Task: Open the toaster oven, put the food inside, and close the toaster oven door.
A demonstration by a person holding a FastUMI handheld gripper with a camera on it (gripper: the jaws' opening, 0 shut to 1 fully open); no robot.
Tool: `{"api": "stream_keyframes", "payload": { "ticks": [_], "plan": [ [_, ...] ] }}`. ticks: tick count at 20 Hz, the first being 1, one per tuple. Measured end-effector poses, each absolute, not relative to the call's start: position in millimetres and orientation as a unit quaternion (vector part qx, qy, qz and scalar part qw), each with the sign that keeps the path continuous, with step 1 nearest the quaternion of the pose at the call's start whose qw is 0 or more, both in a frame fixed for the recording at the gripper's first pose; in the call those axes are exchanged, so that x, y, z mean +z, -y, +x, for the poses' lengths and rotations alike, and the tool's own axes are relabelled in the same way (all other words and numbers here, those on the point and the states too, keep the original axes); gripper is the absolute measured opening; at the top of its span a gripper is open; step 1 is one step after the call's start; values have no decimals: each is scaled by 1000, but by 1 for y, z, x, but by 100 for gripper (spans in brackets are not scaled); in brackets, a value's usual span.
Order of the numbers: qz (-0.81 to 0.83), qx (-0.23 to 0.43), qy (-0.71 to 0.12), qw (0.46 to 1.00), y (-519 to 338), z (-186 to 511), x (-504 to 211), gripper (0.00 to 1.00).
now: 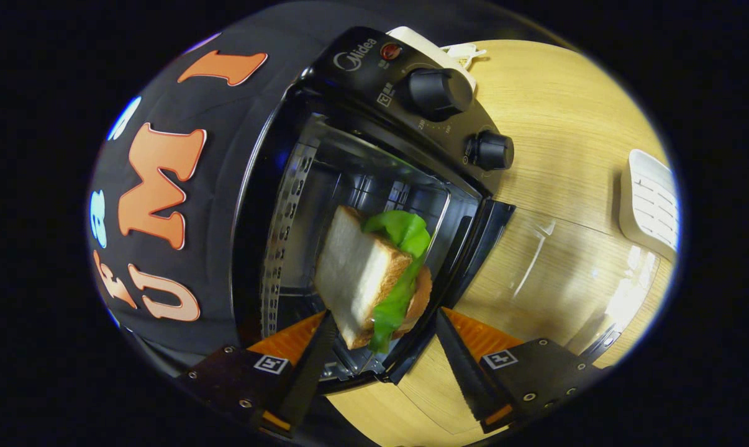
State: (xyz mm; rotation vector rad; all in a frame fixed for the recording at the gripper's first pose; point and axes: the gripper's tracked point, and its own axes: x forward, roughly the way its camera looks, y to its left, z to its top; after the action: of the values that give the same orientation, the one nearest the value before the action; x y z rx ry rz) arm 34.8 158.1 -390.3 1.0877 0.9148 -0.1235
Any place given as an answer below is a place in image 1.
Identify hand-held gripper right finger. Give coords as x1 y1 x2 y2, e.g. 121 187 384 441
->
435 308 605 434

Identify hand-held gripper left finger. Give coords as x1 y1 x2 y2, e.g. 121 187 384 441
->
177 310 339 438

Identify lettuce sandwich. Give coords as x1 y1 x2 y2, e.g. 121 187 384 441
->
314 206 433 353

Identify black toaster oven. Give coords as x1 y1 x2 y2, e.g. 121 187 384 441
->
230 26 664 435

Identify white pop-up toaster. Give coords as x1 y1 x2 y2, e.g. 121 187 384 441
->
387 26 478 91

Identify white rectangular plate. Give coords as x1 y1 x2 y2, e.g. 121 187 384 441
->
620 149 681 261

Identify small white and green item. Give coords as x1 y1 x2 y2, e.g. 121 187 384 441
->
440 42 487 69

